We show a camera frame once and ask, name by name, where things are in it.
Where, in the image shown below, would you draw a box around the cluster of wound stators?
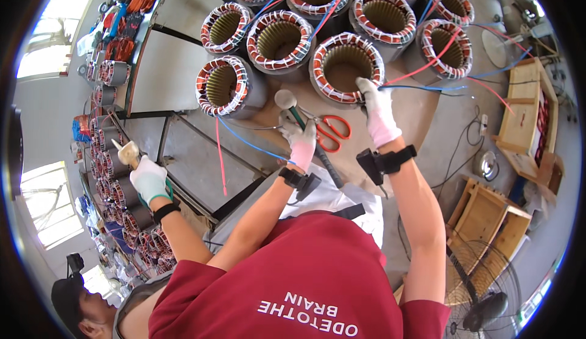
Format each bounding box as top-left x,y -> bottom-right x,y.
195,0 -> 477,120

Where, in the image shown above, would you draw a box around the black floor cable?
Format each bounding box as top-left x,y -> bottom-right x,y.
430,106 -> 487,191

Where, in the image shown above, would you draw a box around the grey workshop machine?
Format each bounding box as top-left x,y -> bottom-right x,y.
491,0 -> 552,35

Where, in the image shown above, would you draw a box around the rubber mallet with dark handle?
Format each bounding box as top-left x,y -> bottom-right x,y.
274,89 -> 345,189

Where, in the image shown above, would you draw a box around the white cloth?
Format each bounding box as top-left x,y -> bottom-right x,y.
278,164 -> 385,249

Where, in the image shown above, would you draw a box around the copper wound motor stator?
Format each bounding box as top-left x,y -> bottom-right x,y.
309,32 -> 386,110

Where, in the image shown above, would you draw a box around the wooden mallet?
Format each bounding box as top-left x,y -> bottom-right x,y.
111,139 -> 141,169

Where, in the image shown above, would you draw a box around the person's left hand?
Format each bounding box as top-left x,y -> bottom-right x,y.
278,110 -> 318,173

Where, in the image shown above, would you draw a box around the red lead wire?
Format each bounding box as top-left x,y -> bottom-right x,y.
466,76 -> 516,116
215,117 -> 228,197
384,25 -> 464,86

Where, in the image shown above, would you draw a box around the white topped metal frame table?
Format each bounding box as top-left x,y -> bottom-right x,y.
110,0 -> 275,224

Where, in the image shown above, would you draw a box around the workbench with stators and coils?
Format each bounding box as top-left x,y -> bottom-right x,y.
75,0 -> 162,111

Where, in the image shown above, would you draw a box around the person's body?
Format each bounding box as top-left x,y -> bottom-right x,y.
149,204 -> 451,339

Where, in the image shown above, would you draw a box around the stacked empty wooden crates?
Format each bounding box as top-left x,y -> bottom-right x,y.
445,176 -> 533,296

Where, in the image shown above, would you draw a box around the red handled scissors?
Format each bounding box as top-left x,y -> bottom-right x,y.
298,109 -> 352,153

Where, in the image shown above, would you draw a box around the blue lead wire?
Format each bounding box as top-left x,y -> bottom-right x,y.
216,116 -> 297,166
471,46 -> 534,79
379,84 -> 468,94

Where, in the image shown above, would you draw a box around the shiny metal lid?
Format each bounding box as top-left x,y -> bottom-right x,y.
472,150 -> 500,182

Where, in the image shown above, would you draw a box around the black floor fan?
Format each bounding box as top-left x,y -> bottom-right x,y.
441,240 -> 523,339

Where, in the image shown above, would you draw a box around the black wrist band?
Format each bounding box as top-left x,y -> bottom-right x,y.
278,167 -> 322,202
356,144 -> 418,187

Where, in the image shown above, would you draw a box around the long rack of stators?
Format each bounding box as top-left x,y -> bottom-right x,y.
70,112 -> 180,276

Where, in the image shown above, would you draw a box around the person's right hand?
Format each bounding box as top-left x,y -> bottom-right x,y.
356,77 -> 403,150

